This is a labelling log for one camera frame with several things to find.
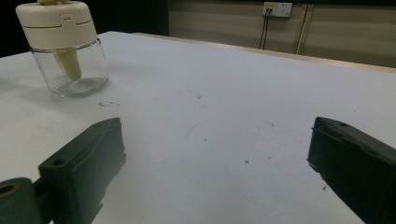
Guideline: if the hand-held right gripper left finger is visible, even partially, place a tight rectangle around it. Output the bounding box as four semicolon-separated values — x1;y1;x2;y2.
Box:
37;117;127;224

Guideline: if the glass jar with cream lid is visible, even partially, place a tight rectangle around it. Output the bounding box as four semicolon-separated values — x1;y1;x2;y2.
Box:
15;0;110;98

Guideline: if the white wall socket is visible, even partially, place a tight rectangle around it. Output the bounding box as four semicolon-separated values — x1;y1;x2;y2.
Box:
262;2;293;19

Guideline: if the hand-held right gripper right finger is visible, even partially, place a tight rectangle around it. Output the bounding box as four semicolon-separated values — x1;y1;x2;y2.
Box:
306;116;396;224

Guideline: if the black wall socket cable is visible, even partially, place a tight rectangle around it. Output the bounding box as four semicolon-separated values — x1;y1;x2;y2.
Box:
259;8;271;50

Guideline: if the yellow bottle cap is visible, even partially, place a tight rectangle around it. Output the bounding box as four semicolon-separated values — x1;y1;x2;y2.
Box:
36;0;83;82

